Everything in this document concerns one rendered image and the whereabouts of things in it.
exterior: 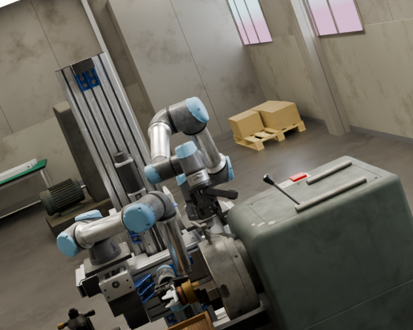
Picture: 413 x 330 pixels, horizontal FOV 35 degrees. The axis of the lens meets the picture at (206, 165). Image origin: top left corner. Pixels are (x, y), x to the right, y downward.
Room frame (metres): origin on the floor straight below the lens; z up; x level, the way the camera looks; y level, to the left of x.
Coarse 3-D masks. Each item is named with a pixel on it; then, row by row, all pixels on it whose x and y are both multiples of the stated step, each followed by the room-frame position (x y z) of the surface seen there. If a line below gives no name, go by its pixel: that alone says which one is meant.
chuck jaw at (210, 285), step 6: (210, 282) 2.33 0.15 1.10; (198, 288) 2.32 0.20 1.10; (204, 288) 2.29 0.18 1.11; (210, 288) 2.26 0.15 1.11; (216, 288) 2.25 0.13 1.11; (222, 288) 2.24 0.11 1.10; (198, 294) 2.31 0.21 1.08; (204, 294) 2.29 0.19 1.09; (210, 294) 2.24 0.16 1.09; (216, 294) 2.25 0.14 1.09; (222, 294) 2.23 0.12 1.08; (228, 294) 2.23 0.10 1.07; (210, 300) 2.24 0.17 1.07
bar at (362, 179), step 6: (354, 180) 2.29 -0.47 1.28; (360, 180) 2.28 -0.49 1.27; (342, 186) 2.28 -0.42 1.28; (348, 186) 2.27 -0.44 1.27; (354, 186) 2.28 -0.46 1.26; (330, 192) 2.27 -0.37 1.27; (336, 192) 2.27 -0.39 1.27; (318, 198) 2.26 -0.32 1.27; (324, 198) 2.26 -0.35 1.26; (300, 204) 2.26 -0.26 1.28; (306, 204) 2.25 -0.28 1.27; (312, 204) 2.25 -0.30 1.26; (300, 210) 2.25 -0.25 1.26
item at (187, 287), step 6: (186, 282) 2.37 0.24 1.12; (192, 282) 2.38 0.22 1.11; (198, 282) 2.36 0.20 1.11; (180, 288) 2.36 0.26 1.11; (186, 288) 2.34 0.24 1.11; (192, 288) 2.34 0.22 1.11; (180, 294) 2.34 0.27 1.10; (186, 294) 2.33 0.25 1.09; (192, 294) 2.33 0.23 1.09; (180, 300) 2.33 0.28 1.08; (186, 300) 2.34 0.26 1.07; (192, 300) 2.33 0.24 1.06; (198, 300) 2.34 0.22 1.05
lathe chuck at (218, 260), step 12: (216, 240) 2.36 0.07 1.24; (204, 252) 2.32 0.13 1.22; (216, 252) 2.30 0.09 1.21; (228, 252) 2.29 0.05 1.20; (216, 264) 2.27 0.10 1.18; (228, 264) 2.26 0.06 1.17; (216, 276) 2.24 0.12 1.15; (228, 276) 2.24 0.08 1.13; (228, 288) 2.23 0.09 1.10; (240, 288) 2.23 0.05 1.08; (228, 300) 2.23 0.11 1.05; (240, 300) 2.24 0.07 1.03; (228, 312) 2.25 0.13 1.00
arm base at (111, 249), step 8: (104, 240) 2.91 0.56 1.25; (112, 240) 2.94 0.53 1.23; (96, 248) 2.90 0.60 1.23; (104, 248) 2.89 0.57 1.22; (112, 248) 2.92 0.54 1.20; (120, 248) 2.95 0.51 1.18; (96, 256) 2.89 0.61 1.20; (104, 256) 2.88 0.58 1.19; (112, 256) 2.89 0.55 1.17; (96, 264) 2.89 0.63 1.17
